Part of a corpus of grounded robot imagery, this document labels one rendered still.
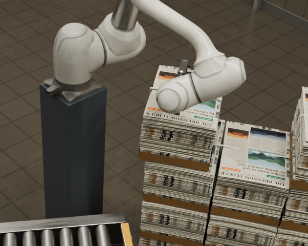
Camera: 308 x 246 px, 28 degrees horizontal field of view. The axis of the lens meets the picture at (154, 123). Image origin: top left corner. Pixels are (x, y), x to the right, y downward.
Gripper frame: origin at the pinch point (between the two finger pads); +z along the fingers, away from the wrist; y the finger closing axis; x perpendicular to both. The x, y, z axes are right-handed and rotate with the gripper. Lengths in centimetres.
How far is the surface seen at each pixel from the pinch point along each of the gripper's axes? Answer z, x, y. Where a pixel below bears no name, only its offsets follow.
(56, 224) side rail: -21, -35, 55
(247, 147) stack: 31.6, 29.2, 24.9
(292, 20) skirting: 320, 60, -33
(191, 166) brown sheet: 11.8, 8.2, 32.6
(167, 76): 27.3, -8.7, 0.7
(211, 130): 2.7, 13.5, 15.0
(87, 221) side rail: -17, -24, 53
